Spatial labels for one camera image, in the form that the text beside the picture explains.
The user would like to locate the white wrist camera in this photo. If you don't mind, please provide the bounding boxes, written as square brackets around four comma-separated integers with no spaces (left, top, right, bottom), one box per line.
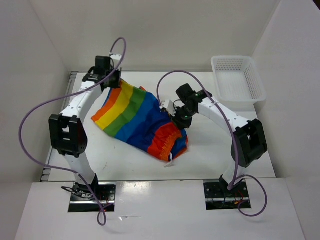
[160,99,176,117]
[109,52,122,67]

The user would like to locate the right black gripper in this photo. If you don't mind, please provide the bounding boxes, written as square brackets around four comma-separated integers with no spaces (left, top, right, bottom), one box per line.
[169,105,196,130]

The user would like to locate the rainbow striped shorts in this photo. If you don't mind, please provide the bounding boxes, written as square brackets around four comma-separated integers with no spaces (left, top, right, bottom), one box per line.
[91,80,188,162]

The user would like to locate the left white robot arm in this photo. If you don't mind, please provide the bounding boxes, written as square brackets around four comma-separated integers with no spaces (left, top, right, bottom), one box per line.
[48,53,122,200]

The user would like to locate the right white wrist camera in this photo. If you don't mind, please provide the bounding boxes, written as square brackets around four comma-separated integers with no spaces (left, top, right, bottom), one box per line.
[160,99,176,117]

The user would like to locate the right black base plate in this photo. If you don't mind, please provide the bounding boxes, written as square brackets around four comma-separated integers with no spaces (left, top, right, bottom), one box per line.
[203,180,252,211]

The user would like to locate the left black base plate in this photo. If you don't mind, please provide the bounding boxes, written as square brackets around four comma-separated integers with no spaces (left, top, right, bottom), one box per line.
[61,181,116,213]

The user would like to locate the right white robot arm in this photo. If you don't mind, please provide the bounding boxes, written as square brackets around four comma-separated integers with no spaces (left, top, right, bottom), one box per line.
[170,83,268,197]

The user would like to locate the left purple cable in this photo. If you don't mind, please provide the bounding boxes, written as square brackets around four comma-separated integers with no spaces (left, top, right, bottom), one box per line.
[18,37,127,226]

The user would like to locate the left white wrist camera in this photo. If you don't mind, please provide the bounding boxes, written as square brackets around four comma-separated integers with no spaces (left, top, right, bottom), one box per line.
[109,52,122,67]

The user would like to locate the white plastic basket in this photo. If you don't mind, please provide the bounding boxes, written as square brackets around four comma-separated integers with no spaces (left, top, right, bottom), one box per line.
[210,55,267,105]

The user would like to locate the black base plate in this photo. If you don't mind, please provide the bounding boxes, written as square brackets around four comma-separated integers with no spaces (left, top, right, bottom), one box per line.
[203,180,252,211]
[61,181,116,213]

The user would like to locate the aluminium table edge rail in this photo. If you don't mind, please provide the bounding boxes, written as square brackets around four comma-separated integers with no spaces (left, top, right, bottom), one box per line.
[40,71,79,182]

